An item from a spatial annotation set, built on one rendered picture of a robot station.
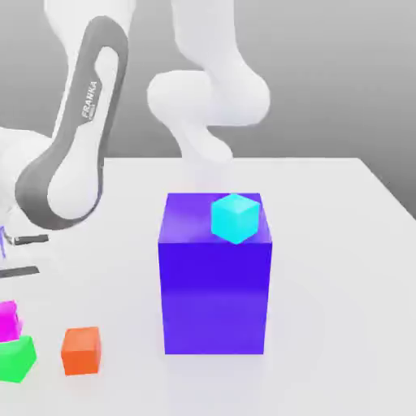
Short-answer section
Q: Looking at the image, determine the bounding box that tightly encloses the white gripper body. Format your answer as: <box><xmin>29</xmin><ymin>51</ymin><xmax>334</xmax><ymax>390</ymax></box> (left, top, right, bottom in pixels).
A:
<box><xmin>0</xmin><ymin>257</ymin><xmax>45</xmax><ymax>302</ymax></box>

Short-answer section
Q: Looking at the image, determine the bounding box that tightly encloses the small magenta cube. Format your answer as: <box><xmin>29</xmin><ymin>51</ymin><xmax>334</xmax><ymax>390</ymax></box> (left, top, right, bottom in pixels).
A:
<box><xmin>0</xmin><ymin>300</ymin><xmax>20</xmax><ymax>343</ymax></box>

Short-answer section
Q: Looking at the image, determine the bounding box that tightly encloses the small green cube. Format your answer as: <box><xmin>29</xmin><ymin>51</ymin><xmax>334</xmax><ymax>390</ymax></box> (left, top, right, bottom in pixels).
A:
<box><xmin>0</xmin><ymin>335</ymin><xmax>37</xmax><ymax>384</ymax></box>

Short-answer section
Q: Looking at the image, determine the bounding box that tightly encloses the small orange cube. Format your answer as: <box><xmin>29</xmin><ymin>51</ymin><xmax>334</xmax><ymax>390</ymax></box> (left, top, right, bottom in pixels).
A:
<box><xmin>60</xmin><ymin>326</ymin><xmax>102</xmax><ymax>377</ymax></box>

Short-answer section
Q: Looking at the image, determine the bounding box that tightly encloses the small cyan cube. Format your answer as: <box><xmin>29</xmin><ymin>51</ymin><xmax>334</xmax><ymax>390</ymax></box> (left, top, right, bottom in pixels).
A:
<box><xmin>210</xmin><ymin>193</ymin><xmax>262</xmax><ymax>245</ymax></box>

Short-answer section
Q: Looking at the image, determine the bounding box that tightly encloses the large purple box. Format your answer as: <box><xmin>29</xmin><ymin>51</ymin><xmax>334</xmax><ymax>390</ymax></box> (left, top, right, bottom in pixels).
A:
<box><xmin>158</xmin><ymin>192</ymin><xmax>273</xmax><ymax>356</ymax></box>

